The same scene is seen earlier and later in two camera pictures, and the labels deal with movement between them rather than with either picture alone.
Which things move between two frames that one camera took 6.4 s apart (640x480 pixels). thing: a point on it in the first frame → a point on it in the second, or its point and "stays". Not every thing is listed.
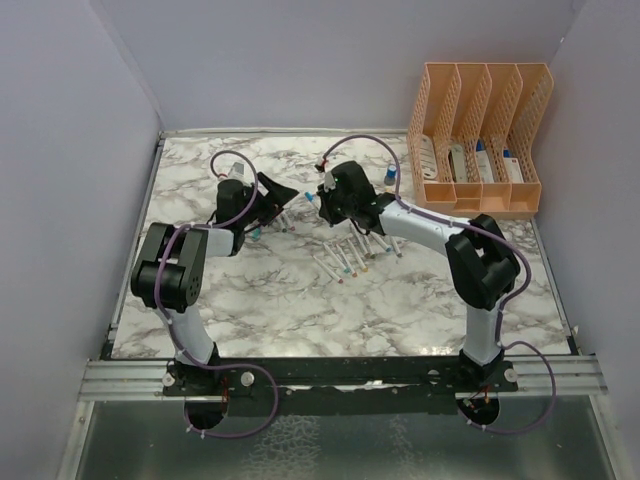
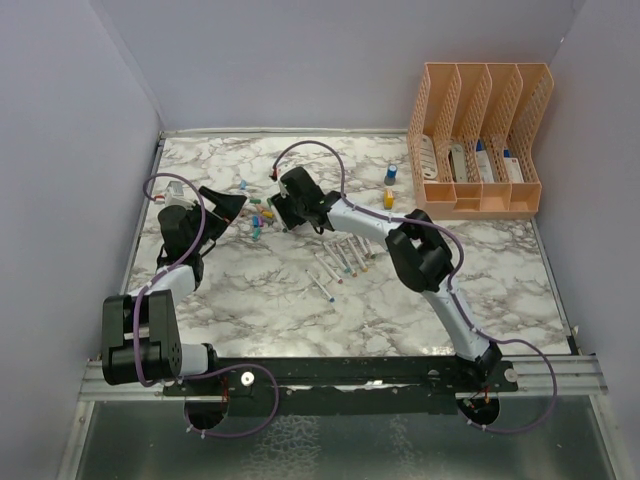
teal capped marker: [345, 269] stays
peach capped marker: [360, 263] stays
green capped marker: [372, 253] stays
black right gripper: [326, 213] → [281, 206]
